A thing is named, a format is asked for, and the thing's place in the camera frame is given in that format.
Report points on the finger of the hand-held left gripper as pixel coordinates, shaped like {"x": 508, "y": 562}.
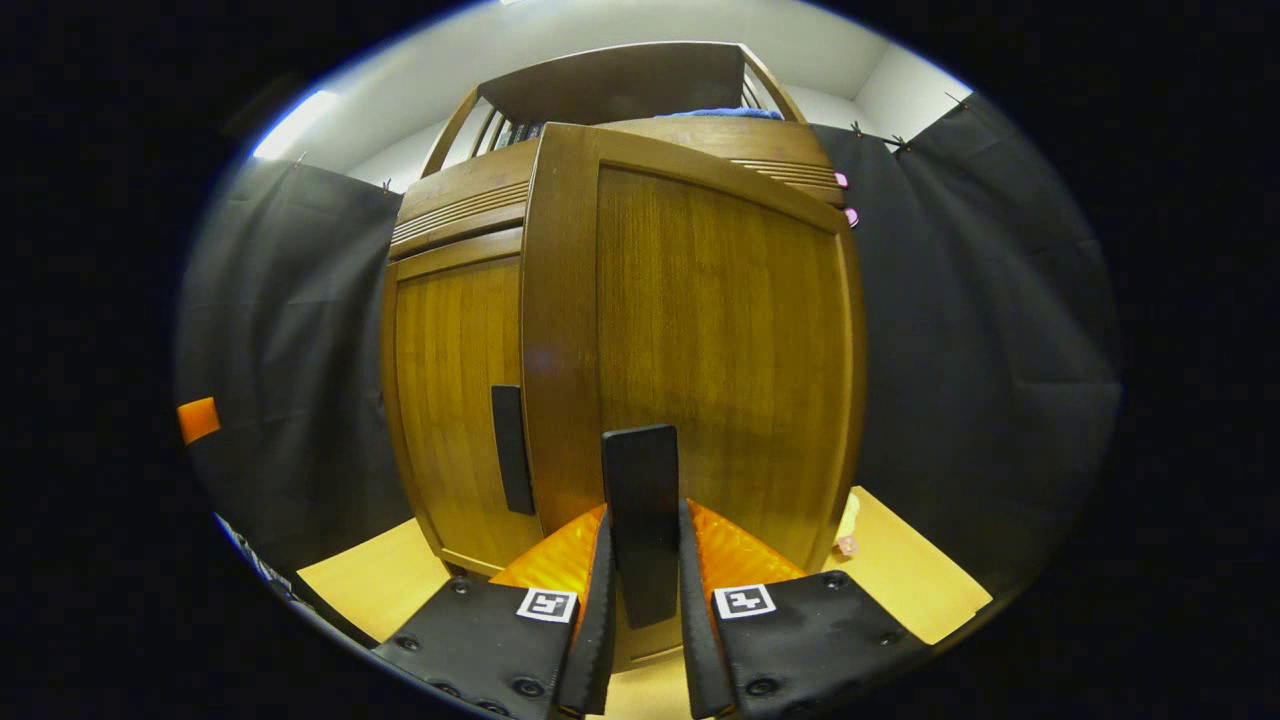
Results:
{"x": 198, "y": 420}

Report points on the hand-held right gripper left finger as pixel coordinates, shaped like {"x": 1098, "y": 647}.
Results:
{"x": 600, "y": 620}

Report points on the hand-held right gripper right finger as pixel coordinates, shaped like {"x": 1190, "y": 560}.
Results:
{"x": 697, "y": 640}

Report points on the wooden cabinet door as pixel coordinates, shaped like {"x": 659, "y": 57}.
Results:
{"x": 720, "y": 350}
{"x": 450, "y": 400}

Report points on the wooden double-door shoe cabinet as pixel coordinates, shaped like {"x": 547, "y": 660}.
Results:
{"x": 620, "y": 80}

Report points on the small pale pink object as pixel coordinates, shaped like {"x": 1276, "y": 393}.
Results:
{"x": 848, "y": 520}

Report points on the black backdrop cloth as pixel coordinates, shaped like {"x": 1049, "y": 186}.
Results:
{"x": 1000, "y": 350}

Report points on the blue cloth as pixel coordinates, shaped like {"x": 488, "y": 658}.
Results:
{"x": 720, "y": 113}

